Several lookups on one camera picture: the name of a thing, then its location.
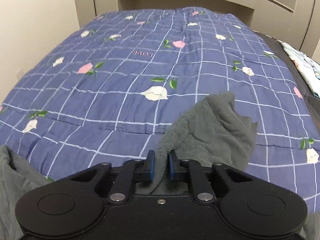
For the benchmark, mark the white wall socket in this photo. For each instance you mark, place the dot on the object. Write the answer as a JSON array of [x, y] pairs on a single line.
[[20, 74]]

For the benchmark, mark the light floral bedding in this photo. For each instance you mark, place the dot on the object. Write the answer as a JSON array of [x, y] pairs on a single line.
[[307, 67]]

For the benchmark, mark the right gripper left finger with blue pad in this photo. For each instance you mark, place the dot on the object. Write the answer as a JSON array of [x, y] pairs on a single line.
[[128, 175]]

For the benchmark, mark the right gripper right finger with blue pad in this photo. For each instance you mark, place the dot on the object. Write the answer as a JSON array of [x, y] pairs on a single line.
[[194, 175]]

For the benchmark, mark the blue checked floral quilt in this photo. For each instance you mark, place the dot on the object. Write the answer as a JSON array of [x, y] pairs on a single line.
[[109, 91]]

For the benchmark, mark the grey fleece pants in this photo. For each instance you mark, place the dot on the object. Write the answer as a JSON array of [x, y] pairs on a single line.
[[55, 180]]

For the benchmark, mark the beige shelf above bed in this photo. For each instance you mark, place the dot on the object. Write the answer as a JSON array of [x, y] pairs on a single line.
[[292, 21]]

